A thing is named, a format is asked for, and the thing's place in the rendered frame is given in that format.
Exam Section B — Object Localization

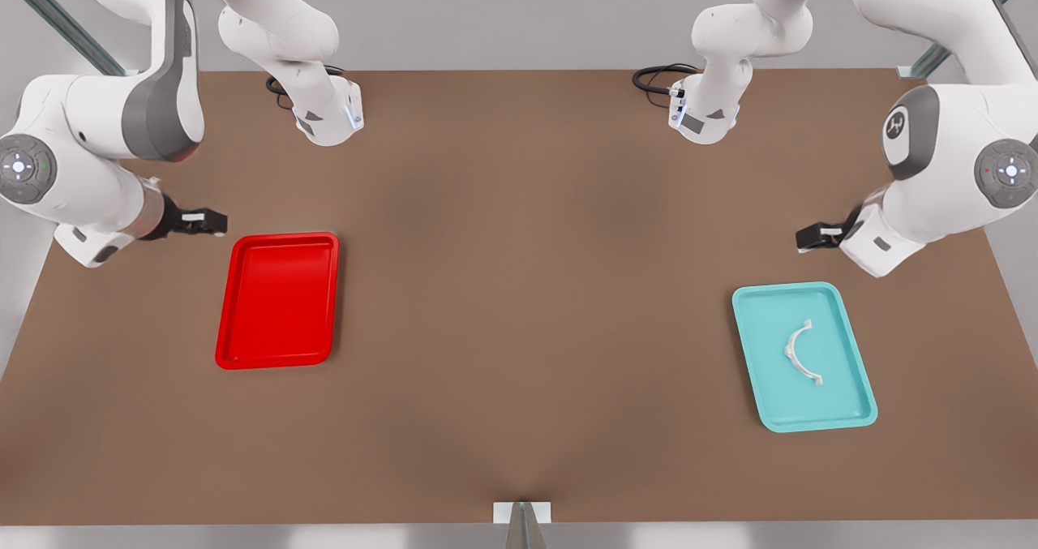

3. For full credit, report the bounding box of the white curved pipe clamp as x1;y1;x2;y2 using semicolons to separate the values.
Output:
783;319;825;387

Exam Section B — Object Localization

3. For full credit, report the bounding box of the red rectangular tray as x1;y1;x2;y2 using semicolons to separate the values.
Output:
215;232;341;371

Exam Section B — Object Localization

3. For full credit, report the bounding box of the teal rectangular tray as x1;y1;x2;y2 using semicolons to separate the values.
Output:
731;281;879;434

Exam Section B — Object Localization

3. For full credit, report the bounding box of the black cable loop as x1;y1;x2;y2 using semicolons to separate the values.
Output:
266;64;346;110
632;63;701;100

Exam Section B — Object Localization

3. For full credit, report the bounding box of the silver frame post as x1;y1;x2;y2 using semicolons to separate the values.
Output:
897;0;1038;79
0;0;127;78
493;500;552;549

